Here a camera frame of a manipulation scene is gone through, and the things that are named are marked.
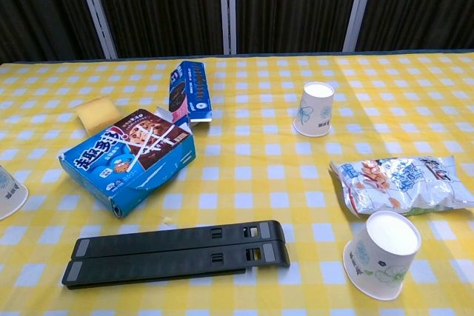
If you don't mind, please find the white floral paper cup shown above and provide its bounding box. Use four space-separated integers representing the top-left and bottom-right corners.
293 81 336 138
0 166 30 221
342 210 422 301

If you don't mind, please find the yellow white checked tablecloth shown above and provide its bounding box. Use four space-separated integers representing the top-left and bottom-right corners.
0 51 474 316

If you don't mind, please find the blue sandwich cookie box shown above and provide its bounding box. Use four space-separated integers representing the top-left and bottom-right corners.
168 60 214 127

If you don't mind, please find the blue chocolate chip cookie box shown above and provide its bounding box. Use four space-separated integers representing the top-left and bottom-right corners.
58 108 197 220

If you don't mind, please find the black plastic folding stand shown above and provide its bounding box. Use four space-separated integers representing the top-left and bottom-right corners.
61 219 292 290

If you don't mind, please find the yellow sponge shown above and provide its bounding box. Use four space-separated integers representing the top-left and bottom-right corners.
76 95 122 135

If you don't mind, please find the dark partition panel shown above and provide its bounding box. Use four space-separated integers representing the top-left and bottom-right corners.
355 0 474 53
90 0 226 60
0 0 108 64
235 0 362 54

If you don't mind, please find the silver blue snack bag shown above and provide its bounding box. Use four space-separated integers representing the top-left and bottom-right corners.
329 155 474 218

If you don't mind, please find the white partition post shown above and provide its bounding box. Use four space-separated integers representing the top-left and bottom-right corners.
73 0 119 60
218 0 238 55
342 0 378 53

